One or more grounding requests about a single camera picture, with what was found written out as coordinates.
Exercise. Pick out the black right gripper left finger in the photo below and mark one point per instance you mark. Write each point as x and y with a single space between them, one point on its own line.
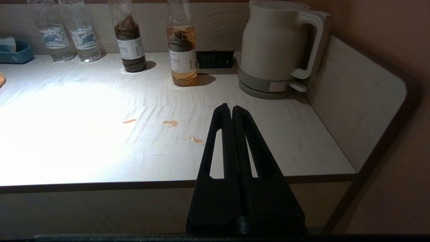
218 208

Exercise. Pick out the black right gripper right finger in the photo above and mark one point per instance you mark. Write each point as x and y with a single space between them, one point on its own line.
268 208

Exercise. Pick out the grey kettle base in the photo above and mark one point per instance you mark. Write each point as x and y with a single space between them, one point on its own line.
258 89

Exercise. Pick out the black power socket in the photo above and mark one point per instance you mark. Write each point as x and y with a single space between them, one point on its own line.
215 59

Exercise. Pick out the bottle with amber tea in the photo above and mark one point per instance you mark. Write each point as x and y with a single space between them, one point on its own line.
182 57

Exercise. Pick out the white electric kettle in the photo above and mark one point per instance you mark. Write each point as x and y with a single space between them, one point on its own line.
272 43

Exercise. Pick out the bottle with dark tea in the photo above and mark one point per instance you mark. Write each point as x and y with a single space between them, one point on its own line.
129 47

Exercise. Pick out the clear water bottle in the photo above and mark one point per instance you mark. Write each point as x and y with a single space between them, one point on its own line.
84 37
53 37

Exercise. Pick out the small blue tray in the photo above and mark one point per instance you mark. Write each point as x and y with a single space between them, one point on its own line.
15 55

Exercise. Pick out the white tea bag packet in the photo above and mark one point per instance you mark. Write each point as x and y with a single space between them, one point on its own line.
6 43

